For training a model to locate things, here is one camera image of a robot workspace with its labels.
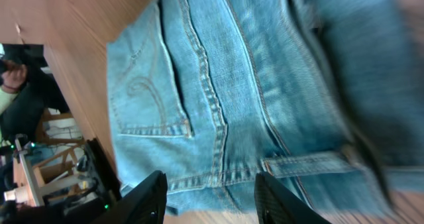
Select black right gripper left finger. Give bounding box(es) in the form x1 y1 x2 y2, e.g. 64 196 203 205
91 170 168 224

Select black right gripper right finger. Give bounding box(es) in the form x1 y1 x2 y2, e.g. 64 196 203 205
254 172 330 224

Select light blue denim jeans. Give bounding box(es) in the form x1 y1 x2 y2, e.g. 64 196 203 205
107 0 423 215

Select wooden shelf with clutter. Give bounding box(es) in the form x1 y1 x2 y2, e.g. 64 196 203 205
1 109 99 209

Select seated person in background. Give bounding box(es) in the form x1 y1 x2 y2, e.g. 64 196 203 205
1 44 70 142

